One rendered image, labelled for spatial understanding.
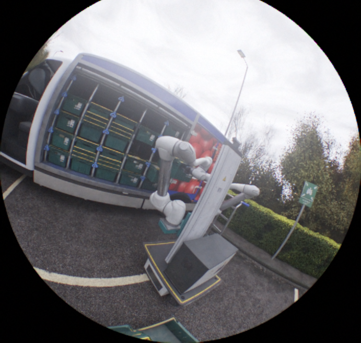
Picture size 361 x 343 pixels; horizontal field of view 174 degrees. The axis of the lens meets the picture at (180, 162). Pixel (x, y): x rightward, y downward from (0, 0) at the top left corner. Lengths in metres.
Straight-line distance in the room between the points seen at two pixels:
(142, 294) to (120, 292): 0.24
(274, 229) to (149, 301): 3.23
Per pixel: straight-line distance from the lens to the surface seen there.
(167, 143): 0.85
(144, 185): 2.34
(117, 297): 1.53
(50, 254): 1.76
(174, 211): 1.11
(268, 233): 3.70
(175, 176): 1.60
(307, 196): 3.46
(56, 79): 2.25
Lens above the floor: 1.47
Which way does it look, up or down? 2 degrees down
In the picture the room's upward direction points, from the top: 23 degrees clockwise
